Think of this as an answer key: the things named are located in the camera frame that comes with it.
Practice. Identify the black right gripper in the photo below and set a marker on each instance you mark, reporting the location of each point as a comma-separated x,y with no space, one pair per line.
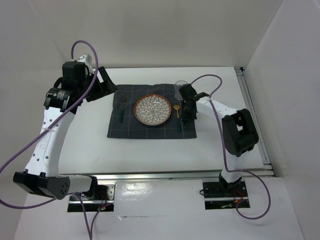
184,116

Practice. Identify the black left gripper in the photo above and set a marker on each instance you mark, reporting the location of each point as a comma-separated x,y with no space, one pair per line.
104,88

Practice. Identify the gold spoon green handle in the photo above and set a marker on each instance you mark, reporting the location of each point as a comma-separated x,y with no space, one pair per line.
179,126

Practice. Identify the clear drinking glass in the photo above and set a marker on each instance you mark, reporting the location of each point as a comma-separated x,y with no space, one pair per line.
177,86

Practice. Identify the floral patterned plate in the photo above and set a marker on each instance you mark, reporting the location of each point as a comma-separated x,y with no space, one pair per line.
152,110

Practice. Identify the gold fork green handle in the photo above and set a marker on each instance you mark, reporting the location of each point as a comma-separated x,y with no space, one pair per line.
121,115

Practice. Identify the dark grey checked cloth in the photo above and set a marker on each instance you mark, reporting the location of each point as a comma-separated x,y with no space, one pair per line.
131,128

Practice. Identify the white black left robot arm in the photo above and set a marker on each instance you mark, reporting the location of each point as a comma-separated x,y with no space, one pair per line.
41,175

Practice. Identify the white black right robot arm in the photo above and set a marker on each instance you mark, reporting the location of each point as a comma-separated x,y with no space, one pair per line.
236,127

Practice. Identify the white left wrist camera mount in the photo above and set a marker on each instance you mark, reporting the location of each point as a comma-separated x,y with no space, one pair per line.
86,59

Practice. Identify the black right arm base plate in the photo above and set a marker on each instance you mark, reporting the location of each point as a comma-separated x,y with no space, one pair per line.
217,199

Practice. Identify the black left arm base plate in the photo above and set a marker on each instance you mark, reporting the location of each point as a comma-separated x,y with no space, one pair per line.
102,200

